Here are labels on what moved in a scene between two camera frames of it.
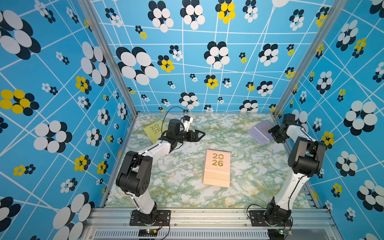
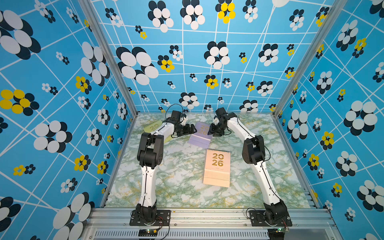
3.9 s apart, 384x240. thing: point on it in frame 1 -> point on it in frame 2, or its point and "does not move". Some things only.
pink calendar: x=217 y=171 does not move
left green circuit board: x=147 y=232 does not move
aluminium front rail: x=314 y=223 does not move
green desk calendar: x=154 y=130 does not move
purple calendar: x=260 y=132 -> x=201 y=137
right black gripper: x=278 y=140 -> x=212 y=132
